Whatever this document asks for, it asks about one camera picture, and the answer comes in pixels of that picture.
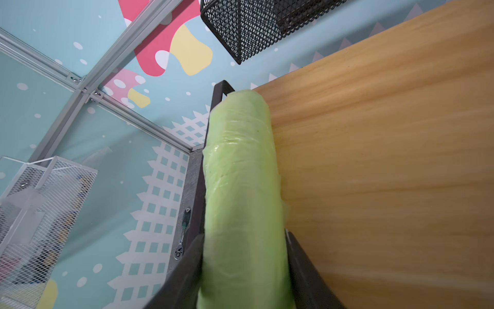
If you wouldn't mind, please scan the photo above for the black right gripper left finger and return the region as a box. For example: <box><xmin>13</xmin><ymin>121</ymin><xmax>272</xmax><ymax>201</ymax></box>
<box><xmin>144</xmin><ymin>234</ymin><xmax>205</xmax><ymax>309</ymax></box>

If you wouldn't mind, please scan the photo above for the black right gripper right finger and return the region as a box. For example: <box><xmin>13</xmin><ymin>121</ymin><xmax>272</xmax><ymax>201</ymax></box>
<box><xmin>285</xmin><ymin>230</ymin><xmax>346</xmax><ymax>309</ymax></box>

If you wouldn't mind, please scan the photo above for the green trash bag roll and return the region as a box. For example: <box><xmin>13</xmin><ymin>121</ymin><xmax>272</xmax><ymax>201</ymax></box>
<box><xmin>198</xmin><ymin>90</ymin><xmax>295</xmax><ymax>308</ymax></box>

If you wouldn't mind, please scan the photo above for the green handled ratchet wrench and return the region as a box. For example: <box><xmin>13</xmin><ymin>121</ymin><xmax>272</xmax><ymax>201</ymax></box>
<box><xmin>174</xmin><ymin>207</ymin><xmax>192</xmax><ymax>260</ymax></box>

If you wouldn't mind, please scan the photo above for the wooden three-tier shelf black frame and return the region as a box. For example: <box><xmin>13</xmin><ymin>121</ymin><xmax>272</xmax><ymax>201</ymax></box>
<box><xmin>181</xmin><ymin>0</ymin><xmax>494</xmax><ymax>309</ymax></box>

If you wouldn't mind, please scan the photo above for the white wire mesh basket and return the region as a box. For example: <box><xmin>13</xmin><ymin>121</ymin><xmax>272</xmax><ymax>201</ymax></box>
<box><xmin>1</xmin><ymin>156</ymin><xmax>98</xmax><ymax>308</ymax></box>

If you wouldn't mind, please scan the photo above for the black wire mesh basket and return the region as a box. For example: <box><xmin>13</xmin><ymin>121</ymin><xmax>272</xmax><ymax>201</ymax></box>
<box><xmin>199</xmin><ymin>0</ymin><xmax>345</xmax><ymax>64</ymax></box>

